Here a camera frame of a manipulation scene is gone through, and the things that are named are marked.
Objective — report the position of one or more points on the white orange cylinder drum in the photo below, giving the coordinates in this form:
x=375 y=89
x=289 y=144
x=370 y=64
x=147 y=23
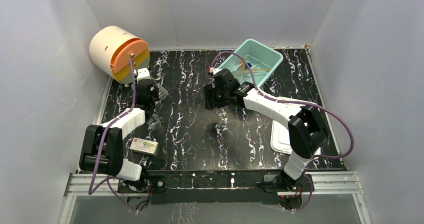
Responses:
x=111 y=48

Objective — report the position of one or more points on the mint green plastic bin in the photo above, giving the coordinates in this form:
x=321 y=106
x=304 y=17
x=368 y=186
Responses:
x=258 y=55

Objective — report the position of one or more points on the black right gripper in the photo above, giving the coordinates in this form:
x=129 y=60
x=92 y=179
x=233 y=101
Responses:
x=209 y=91

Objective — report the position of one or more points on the amber rubber tube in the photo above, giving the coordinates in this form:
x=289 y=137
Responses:
x=264 y=70

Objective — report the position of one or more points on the white red slide box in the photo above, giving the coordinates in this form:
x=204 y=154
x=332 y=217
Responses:
x=144 y=146

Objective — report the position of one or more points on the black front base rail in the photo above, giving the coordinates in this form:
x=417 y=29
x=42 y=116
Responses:
x=262 y=186

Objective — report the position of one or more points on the clear glass beaker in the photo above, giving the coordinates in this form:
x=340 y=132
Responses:
x=154 y=123

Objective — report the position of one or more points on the white plastic bin lid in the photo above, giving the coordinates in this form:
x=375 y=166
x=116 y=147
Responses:
x=280 y=141

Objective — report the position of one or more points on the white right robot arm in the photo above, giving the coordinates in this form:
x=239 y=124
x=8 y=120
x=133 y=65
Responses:
x=306 y=128

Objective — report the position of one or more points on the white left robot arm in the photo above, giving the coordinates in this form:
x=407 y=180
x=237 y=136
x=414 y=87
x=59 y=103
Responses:
x=112 y=161

